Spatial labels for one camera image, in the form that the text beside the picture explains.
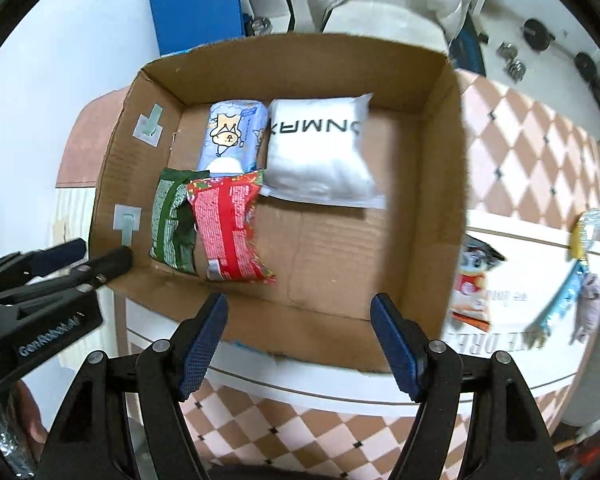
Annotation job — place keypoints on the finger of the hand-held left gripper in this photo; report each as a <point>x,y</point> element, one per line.
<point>62,252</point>
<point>111,265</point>

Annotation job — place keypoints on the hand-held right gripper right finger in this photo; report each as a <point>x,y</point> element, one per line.
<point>396,345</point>

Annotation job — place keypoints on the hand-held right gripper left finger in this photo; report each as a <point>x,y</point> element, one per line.
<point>204,340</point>

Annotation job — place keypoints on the green snack packet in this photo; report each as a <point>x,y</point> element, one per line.
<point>172,220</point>

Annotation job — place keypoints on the cardboard box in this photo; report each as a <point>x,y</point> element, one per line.
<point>340,260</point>

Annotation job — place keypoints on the red snack packet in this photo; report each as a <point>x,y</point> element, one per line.
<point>227,225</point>

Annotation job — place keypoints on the blue cartoon tissue pack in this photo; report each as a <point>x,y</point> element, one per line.
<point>230,132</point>

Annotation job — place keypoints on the white soft pouch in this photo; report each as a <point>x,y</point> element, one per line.
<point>320,155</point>

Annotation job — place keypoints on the orange white cartoon packet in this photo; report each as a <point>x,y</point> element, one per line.
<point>472,285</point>

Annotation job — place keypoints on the light blue snack packet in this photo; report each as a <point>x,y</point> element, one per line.
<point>562,297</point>

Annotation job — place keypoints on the grey plush toy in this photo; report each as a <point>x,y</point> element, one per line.
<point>587,300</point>

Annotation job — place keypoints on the yellow blue packet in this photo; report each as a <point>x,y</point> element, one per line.
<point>585,232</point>

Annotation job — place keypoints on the blue folder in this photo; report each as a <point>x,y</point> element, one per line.
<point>195,10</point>

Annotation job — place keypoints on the chrome dumbbell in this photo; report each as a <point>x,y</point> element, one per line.
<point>512,62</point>

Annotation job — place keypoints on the white cushion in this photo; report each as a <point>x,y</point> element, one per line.
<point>385,25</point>

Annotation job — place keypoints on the black dumbbell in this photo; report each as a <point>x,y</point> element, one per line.
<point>540,35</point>

